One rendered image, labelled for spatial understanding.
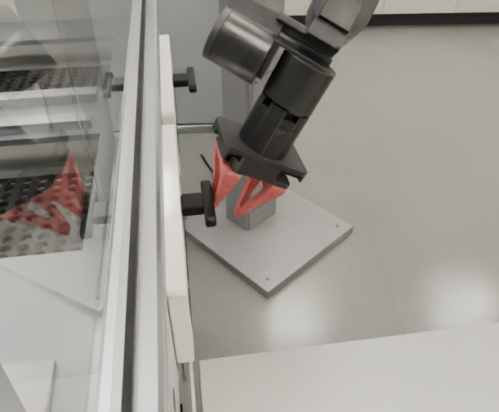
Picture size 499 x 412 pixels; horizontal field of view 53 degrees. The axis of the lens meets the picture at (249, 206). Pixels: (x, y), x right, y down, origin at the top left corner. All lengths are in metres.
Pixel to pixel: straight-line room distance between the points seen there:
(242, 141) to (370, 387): 0.30
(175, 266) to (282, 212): 1.46
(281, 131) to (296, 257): 1.24
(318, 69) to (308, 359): 0.32
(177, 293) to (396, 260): 1.45
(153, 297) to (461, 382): 0.38
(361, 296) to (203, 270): 0.53
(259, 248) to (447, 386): 1.22
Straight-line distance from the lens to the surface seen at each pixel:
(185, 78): 0.82
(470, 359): 0.65
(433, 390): 0.61
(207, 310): 1.63
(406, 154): 2.40
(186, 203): 0.55
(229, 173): 0.53
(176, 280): 0.45
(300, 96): 0.51
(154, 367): 0.32
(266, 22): 0.52
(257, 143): 0.53
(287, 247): 1.77
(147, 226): 0.41
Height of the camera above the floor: 1.26
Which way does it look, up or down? 39 degrees down
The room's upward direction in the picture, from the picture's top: straight up
